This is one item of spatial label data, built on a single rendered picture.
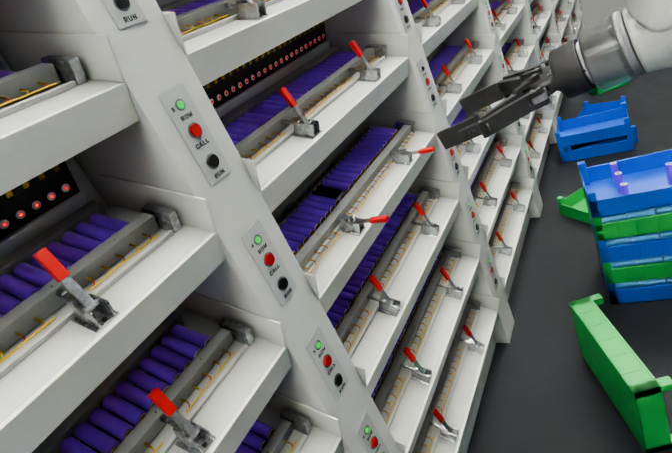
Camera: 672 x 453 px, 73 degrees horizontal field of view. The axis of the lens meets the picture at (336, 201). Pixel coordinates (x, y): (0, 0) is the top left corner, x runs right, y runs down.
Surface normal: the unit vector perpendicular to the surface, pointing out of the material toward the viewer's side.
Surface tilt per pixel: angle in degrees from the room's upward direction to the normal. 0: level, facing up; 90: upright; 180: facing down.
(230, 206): 90
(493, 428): 0
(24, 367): 19
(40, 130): 110
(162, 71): 90
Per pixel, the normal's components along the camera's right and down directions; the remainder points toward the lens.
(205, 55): 0.89, 0.18
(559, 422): -0.40, -0.84
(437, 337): -0.11, -0.83
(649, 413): -0.02, 0.42
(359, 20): -0.46, 0.54
